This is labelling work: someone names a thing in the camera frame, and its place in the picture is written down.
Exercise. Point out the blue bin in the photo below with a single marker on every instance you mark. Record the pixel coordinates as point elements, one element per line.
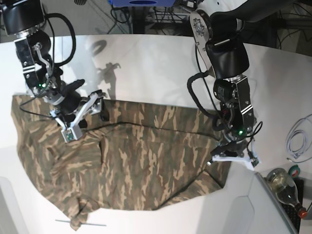
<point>143,3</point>

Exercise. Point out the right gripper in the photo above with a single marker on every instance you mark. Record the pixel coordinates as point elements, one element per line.
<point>66,99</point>

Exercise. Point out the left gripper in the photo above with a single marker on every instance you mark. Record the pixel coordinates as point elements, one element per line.
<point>229,148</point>

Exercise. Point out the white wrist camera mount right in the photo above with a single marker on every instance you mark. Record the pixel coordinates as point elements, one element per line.
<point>69,123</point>

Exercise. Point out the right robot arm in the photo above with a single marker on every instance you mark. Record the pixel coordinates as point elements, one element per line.
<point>35,50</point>

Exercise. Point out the green tape roll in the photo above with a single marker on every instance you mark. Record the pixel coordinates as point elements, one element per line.
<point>294,171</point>

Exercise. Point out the clear plastic bottle red cap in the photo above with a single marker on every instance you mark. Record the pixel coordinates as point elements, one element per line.
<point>285,190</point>

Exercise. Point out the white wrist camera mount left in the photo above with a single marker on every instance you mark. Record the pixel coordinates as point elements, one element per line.
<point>250,160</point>

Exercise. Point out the camouflage t-shirt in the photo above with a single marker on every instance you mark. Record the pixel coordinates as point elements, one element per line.
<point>145,157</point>

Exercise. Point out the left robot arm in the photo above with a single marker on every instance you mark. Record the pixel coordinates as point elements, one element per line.
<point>216,26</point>

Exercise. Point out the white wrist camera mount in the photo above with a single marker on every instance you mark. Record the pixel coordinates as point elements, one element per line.
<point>69,123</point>
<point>250,160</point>

